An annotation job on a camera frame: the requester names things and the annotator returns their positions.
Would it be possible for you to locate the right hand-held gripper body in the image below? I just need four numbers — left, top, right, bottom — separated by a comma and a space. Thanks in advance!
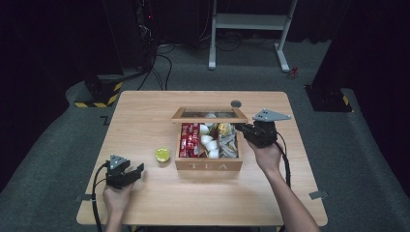
248, 108, 292, 149

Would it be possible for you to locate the wooden tea box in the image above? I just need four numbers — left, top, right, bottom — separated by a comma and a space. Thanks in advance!
170, 106, 249, 172

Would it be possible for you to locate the person's right hand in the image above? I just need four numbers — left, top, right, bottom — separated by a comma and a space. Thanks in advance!
246, 138, 283, 178

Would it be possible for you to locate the dark equipment rack with cables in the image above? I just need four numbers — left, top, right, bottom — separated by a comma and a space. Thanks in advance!
133, 0, 159, 73

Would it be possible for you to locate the yellow printed clear packet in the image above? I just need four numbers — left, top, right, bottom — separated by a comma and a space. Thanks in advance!
218, 123, 234, 136

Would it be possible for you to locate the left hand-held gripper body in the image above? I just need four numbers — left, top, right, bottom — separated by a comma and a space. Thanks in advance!
104, 154, 132, 190

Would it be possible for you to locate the bundle of red sachets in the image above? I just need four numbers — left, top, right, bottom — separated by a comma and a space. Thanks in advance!
179, 123, 201, 159

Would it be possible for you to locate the bundle of grey sachets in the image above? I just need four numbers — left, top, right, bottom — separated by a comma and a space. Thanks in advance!
219, 132, 240, 160

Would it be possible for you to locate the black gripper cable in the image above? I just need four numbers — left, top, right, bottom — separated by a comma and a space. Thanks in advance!
274, 130, 293, 189
91, 160, 110, 232

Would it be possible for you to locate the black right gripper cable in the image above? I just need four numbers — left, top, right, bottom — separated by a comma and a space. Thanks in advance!
274, 130, 293, 189

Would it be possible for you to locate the white metal stand frame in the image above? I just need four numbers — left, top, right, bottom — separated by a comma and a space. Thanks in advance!
208, 0, 300, 73

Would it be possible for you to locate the grey tape strip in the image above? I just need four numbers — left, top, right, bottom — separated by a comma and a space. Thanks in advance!
74, 193, 99, 203
308, 189, 330, 200

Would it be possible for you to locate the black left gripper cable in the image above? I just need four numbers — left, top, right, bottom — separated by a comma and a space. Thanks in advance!
91, 160, 110, 232

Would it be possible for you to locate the person's left hand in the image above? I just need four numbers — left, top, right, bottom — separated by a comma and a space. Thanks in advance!
102, 182, 135, 218

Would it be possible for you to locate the black floor cable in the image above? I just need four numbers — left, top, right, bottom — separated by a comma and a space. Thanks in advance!
137, 52, 174, 92

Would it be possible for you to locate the black base with yellow mark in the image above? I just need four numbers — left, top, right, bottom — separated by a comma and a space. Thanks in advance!
304, 84, 353, 113

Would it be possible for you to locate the black base with hazard stripes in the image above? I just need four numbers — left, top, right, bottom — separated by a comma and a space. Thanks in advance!
73, 74, 125, 109

